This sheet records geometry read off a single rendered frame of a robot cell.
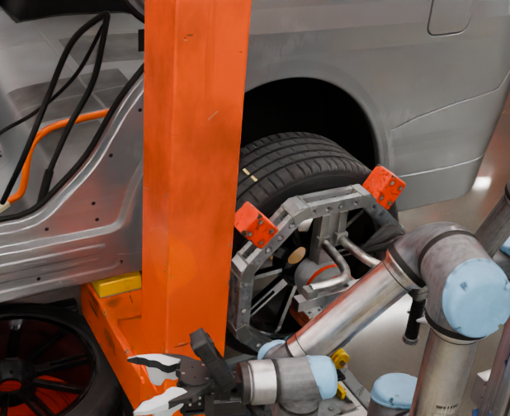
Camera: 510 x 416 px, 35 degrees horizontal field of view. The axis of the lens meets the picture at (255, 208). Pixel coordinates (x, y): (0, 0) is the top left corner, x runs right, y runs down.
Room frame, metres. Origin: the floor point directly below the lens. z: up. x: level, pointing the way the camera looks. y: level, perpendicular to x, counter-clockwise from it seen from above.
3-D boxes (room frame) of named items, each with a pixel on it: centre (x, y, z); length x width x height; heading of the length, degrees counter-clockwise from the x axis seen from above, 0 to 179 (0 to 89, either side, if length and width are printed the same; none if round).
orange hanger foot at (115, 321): (1.86, 0.32, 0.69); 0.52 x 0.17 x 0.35; 31
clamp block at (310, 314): (1.62, -0.16, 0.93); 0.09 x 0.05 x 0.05; 31
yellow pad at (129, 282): (2.01, 0.41, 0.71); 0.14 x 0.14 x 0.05; 31
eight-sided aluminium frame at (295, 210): (1.89, -0.20, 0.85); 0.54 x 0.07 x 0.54; 121
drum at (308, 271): (1.82, -0.23, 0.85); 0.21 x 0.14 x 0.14; 31
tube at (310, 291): (1.73, -0.17, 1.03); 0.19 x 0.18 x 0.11; 31
